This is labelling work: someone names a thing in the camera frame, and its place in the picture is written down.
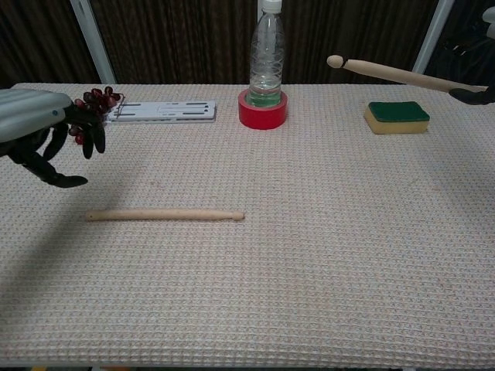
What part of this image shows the dark red grape bunch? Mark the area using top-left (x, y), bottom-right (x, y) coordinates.
top-left (68, 86), bottom-right (125, 145)

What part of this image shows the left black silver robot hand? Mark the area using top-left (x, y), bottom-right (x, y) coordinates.
top-left (0, 88), bottom-right (107, 189)

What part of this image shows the beige waffle table cloth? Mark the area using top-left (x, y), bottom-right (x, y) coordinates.
top-left (0, 83), bottom-right (495, 369)

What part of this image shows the red tape roll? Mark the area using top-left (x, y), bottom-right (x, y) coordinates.
top-left (237, 89), bottom-right (289, 131)

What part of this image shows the plain wooden drumstick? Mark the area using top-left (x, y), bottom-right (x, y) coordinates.
top-left (84, 208), bottom-right (246, 223)

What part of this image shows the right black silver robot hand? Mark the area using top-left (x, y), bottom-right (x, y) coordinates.
top-left (448, 6), bottom-right (495, 106)

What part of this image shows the clear plastic water bottle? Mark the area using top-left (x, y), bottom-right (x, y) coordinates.
top-left (244, 0), bottom-right (287, 108)

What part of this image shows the wooden drumstick with dark mark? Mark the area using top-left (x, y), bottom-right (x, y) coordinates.
top-left (326, 54), bottom-right (489, 94)

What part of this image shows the yellow green scouring sponge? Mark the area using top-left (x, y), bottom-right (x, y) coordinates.
top-left (363, 100), bottom-right (431, 135)

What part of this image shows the white metal frame post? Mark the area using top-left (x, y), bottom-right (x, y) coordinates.
top-left (69, 0), bottom-right (118, 85)
top-left (407, 0), bottom-right (456, 86)

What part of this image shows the flat white metal bracket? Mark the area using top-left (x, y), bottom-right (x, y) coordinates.
top-left (107, 100), bottom-right (217, 124)

